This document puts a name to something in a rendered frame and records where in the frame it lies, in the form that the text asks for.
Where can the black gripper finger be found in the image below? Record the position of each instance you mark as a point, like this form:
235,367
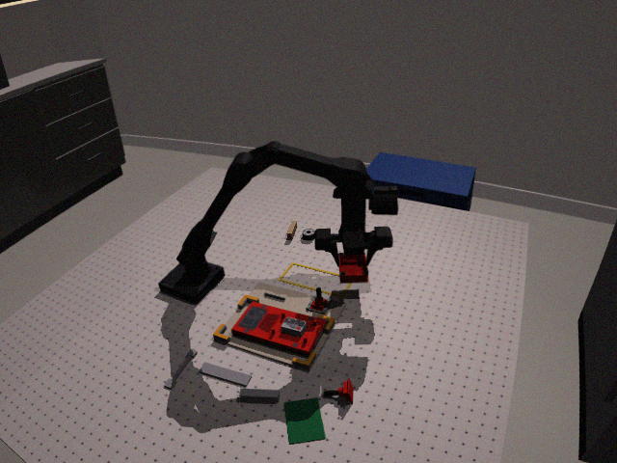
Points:
334,252
370,253

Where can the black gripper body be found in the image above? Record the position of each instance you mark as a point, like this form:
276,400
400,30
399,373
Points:
324,240

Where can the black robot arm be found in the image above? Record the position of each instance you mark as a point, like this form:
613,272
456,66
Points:
354,185

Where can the black rubber tyre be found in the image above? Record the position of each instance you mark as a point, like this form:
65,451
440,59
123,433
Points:
308,234

